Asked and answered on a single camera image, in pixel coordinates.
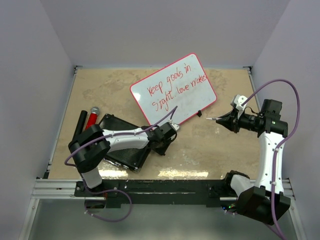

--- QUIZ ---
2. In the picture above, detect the red and white marker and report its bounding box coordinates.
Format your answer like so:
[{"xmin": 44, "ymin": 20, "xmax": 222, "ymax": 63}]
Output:
[{"xmin": 206, "ymin": 117, "xmax": 222, "ymax": 121}]

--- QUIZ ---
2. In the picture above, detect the pink framed whiteboard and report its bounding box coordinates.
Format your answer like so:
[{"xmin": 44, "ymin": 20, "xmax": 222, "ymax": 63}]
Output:
[{"xmin": 130, "ymin": 53, "xmax": 217, "ymax": 125}]

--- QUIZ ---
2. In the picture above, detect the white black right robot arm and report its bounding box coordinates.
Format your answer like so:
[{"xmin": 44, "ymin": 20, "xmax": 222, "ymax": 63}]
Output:
[{"xmin": 216, "ymin": 94, "xmax": 291, "ymax": 226}]

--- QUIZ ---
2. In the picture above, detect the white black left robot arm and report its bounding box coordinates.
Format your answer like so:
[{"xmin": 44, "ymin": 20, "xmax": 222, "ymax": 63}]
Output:
[{"xmin": 68, "ymin": 121, "xmax": 180, "ymax": 196}]

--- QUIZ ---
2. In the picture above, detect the red microphone silver head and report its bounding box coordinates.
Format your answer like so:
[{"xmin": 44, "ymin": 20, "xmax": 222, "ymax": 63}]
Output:
[{"xmin": 85, "ymin": 106, "xmax": 100, "ymax": 130}]

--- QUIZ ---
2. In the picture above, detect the black microphone tube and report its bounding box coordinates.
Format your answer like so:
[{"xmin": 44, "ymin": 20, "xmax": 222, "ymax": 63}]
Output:
[{"xmin": 72, "ymin": 110, "xmax": 88, "ymax": 139}]

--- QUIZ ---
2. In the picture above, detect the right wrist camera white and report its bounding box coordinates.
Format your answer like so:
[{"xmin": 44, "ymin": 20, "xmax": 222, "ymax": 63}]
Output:
[{"xmin": 230, "ymin": 94, "xmax": 248, "ymax": 111}]

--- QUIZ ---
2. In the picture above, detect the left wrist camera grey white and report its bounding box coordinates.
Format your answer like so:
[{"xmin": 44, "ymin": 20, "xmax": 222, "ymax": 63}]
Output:
[{"xmin": 169, "ymin": 121, "xmax": 181, "ymax": 132}]

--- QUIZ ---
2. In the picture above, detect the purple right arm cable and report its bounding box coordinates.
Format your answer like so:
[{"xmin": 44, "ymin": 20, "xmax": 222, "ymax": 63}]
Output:
[{"xmin": 241, "ymin": 79, "xmax": 301, "ymax": 240}]

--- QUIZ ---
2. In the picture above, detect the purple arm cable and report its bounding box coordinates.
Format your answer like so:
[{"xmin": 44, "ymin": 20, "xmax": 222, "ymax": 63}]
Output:
[
  {"xmin": 241, "ymin": 79, "xmax": 301, "ymax": 240},
  {"xmin": 64, "ymin": 105, "xmax": 133, "ymax": 222}
]

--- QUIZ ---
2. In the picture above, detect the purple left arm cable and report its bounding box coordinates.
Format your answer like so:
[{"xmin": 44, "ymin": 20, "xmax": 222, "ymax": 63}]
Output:
[{"xmin": 64, "ymin": 105, "xmax": 133, "ymax": 222}]

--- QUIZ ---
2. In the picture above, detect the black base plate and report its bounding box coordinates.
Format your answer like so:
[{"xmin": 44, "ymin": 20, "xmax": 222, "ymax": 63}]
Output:
[{"xmin": 74, "ymin": 179, "xmax": 237, "ymax": 209}]

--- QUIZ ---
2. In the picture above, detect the aluminium frame rail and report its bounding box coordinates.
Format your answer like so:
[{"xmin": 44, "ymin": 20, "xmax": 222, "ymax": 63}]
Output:
[{"xmin": 18, "ymin": 65, "xmax": 83, "ymax": 240}]

